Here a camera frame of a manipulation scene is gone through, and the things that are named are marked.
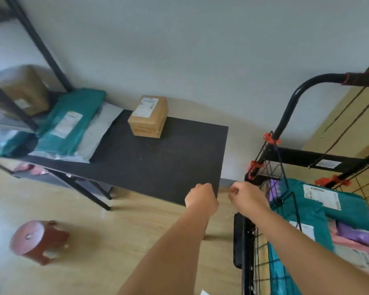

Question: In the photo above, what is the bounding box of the person's right hand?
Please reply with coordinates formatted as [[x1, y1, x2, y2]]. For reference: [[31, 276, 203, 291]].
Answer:
[[228, 181, 271, 220]]

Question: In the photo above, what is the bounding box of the person's left hand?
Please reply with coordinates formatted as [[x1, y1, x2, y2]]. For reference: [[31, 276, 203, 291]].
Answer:
[[184, 182, 219, 217]]

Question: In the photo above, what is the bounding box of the purple mailer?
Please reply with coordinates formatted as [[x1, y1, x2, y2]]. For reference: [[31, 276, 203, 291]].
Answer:
[[269, 179, 280, 202], [337, 221, 369, 247]]

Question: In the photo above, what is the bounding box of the black wire mesh cart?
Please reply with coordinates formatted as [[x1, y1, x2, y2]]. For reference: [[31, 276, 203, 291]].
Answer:
[[233, 73, 369, 295]]

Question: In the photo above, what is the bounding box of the small brown cardboard box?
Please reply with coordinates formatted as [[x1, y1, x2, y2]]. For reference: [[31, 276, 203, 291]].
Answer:
[[128, 95, 169, 139]]

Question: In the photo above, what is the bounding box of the white mailer bag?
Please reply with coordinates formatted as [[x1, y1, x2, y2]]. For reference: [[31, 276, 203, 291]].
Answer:
[[29, 102, 124, 164]]

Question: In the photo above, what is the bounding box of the bulky taped cardboard box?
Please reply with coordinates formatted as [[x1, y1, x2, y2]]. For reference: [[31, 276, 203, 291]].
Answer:
[[0, 65, 51, 120]]

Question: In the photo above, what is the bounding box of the person's right forearm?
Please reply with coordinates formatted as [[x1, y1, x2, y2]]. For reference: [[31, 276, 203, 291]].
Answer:
[[252, 205, 369, 295]]

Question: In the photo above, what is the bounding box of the person's left forearm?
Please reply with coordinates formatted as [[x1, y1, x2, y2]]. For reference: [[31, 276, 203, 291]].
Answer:
[[118, 205, 217, 295]]

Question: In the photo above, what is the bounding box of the black low metal table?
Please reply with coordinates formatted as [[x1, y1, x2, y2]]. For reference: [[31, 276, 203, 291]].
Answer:
[[18, 109, 229, 211]]

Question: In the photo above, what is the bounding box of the beige cabinet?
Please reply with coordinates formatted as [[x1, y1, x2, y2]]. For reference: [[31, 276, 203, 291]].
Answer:
[[301, 86, 369, 194]]

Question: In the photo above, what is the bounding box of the red-brown plastic stool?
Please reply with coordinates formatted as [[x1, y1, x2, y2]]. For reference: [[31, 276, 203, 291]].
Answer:
[[9, 220, 71, 266]]

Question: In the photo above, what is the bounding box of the black metal shelf rack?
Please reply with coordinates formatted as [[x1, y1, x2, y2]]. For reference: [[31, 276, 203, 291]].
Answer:
[[0, 0, 113, 211]]

